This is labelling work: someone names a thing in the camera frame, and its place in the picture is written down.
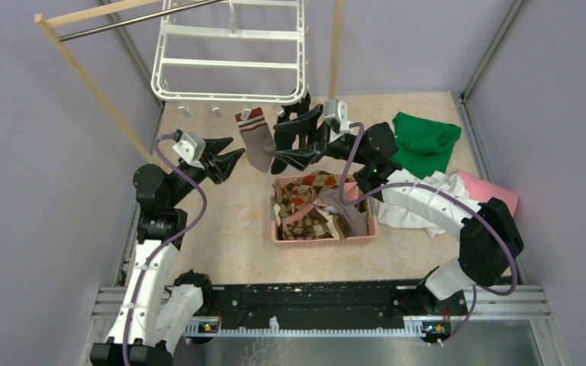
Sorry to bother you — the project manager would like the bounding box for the metal rack rod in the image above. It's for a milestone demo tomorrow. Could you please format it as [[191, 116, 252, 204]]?
[[59, 0, 223, 42]]

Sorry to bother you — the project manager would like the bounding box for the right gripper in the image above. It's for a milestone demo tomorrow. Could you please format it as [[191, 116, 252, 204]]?
[[269, 105, 370, 171]]

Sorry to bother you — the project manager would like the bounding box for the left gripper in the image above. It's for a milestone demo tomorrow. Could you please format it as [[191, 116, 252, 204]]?
[[166, 136, 244, 207]]

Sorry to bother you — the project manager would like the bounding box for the grey orange striped sock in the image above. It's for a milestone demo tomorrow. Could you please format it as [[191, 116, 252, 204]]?
[[235, 108, 275, 173]]

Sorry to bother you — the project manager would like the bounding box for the white clip hanger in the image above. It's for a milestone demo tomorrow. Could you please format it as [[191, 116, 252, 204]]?
[[150, 1, 308, 108]]

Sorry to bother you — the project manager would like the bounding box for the green cloth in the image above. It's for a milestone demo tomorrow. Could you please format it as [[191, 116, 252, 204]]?
[[391, 112, 462, 178]]

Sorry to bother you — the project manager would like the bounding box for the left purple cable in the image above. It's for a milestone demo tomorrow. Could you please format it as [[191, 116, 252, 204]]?
[[121, 132, 208, 366]]

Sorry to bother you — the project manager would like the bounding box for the pink cloth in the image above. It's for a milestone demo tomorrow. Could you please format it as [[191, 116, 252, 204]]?
[[456, 169, 520, 217]]

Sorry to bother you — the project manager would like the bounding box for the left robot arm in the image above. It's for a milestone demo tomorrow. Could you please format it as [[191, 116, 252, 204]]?
[[89, 130, 245, 365]]

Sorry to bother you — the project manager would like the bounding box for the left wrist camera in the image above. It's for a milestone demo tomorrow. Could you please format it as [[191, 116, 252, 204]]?
[[172, 132, 206, 169]]

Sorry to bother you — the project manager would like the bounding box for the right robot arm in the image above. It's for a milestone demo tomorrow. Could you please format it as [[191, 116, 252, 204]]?
[[271, 99, 524, 314]]

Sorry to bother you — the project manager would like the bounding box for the black sock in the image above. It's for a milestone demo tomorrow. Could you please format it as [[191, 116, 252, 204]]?
[[270, 103, 304, 175], [291, 91, 312, 149]]

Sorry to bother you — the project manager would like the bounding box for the wooden drying rack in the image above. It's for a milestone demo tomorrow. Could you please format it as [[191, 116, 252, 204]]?
[[34, 0, 344, 162]]

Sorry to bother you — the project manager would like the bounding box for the brown striped sock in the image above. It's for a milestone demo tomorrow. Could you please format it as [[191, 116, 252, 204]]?
[[282, 215, 347, 240]]

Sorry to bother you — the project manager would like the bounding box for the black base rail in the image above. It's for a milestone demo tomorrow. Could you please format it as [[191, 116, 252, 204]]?
[[185, 279, 468, 337]]

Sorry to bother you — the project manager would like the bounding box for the pink plastic basket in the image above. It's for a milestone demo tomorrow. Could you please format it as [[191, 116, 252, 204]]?
[[271, 171, 379, 249]]

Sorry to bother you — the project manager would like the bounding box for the grey cloth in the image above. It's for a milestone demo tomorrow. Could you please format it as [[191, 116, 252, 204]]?
[[319, 188, 368, 237]]

